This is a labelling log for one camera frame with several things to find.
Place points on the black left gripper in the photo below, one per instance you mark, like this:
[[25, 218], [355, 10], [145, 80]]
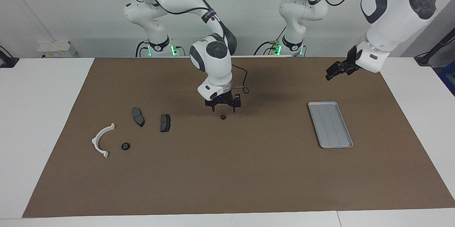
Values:
[[352, 63]]

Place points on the large black bearing gear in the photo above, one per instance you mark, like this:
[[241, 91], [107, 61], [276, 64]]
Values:
[[125, 146]]

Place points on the blue box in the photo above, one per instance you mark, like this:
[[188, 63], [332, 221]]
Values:
[[448, 77]]

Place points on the curved grey brake pad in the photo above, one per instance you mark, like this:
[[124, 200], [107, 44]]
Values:
[[138, 117]]

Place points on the rectangular grey brake pad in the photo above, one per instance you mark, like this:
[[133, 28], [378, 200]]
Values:
[[165, 123]]

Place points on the silver metal tray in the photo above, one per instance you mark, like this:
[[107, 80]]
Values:
[[330, 124]]

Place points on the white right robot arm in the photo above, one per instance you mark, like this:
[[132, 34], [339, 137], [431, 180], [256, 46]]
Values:
[[213, 67]]

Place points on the brown table mat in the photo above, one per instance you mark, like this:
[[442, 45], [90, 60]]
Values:
[[227, 170]]

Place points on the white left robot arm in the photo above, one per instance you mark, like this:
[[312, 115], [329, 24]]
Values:
[[391, 17]]

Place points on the white curved plastic bracket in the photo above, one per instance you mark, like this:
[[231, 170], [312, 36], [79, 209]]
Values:
[[95, 141]]

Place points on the white power strip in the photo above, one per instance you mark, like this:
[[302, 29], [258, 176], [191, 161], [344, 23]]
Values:
[[57, 49]]

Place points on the black table clamp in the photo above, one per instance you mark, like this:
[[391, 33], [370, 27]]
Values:
[[7, 61]]

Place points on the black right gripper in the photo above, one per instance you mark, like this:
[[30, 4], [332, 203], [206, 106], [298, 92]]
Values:
[[225, 100]]

